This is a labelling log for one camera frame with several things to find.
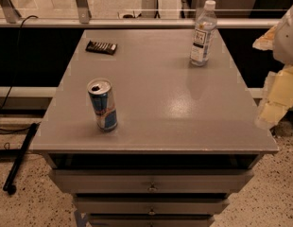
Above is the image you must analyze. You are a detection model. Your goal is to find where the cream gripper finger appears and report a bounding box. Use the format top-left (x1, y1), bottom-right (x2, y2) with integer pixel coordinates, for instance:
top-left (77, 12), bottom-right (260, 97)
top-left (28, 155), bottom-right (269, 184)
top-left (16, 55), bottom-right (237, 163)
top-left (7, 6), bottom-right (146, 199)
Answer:
top-left (254, 99), bottom-right (287, 130)

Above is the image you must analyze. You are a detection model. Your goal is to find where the dark snack bar wrapper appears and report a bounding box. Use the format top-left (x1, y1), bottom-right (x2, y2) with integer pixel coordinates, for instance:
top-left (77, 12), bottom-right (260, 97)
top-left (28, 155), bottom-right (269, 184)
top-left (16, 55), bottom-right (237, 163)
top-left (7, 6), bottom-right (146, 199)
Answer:
top-left (85, 41), bottom-right (117, 55)

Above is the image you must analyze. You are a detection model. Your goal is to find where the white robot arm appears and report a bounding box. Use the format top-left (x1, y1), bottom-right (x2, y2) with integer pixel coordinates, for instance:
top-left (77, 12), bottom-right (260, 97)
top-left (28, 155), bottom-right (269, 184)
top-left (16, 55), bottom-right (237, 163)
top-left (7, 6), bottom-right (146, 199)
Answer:
top-left (252, 5), bottom-right (293, 130)

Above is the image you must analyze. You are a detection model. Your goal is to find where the black rod on floor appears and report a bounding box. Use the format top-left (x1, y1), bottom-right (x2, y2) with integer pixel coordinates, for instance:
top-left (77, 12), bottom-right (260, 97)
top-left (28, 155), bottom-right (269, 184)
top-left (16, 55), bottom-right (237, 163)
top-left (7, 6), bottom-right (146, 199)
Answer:
top-left (3, 123), bottom-right (38, 196)

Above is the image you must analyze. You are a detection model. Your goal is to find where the metal rail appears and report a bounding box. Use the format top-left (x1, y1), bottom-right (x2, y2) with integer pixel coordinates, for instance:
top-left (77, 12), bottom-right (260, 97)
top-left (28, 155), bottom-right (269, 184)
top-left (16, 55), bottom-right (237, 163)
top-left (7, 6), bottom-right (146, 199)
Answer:
top-left (0, 18), bottom-right (279, 29)

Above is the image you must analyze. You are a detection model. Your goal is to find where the top grey drawer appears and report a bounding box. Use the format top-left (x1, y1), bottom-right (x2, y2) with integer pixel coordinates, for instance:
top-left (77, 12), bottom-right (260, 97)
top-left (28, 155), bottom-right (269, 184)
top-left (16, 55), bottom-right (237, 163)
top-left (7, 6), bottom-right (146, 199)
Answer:
top-left (49, 169), bottom-right (253, 194)

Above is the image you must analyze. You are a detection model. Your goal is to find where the grey drawer cabinet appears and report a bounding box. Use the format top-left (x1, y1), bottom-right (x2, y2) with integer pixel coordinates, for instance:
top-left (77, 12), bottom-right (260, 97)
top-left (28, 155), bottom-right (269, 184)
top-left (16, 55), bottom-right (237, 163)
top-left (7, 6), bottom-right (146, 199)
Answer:
top-left (29, 28), bottom-right (280, 227)

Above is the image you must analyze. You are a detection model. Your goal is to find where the left metal bracket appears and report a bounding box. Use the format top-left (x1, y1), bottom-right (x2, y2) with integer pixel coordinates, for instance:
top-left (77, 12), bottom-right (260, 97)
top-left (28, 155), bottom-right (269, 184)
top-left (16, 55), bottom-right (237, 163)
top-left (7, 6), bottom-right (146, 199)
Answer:
top-left (0, 0), bottom-right (21, 24)

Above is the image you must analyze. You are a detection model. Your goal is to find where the blue silver redbull can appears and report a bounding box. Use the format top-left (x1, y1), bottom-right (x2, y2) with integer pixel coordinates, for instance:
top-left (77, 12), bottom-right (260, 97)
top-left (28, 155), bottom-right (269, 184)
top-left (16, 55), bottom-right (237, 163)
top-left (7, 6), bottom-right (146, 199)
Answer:
top-left (87, 79), bottom-right (117, 131)

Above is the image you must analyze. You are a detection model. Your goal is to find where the metal bracket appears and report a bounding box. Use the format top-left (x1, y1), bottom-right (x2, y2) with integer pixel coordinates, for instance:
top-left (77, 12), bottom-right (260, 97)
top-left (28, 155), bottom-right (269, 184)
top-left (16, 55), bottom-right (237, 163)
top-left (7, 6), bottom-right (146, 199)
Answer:
top-left (76, 0), bottom-right (92, 24)
top-left (0, 0), bottom-right (21, 24)

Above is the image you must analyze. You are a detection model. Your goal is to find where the clear plastic water bottle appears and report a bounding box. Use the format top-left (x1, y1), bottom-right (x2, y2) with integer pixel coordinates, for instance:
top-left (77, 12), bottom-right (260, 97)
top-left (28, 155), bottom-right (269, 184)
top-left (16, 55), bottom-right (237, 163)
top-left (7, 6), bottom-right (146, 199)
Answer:
top-left (190, 0), bottom-right (217, 66)

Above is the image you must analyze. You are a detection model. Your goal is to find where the black cable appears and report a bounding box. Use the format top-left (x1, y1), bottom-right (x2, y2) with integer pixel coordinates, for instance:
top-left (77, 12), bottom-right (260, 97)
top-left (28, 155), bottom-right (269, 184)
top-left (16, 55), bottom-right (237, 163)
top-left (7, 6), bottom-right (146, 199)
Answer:
top-left (0, 14), bottom-right (40, 135)

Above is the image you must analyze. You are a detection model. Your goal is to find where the grey drawer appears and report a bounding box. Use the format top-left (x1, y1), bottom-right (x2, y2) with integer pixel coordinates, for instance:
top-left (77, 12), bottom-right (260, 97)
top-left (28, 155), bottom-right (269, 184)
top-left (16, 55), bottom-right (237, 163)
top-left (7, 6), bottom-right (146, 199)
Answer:
top-left (49, 169), bottom-right (253, 194)
top-left (88, 215), bottom-right (215, 227)
top-left (74, 196), bottom-right (230, 215)

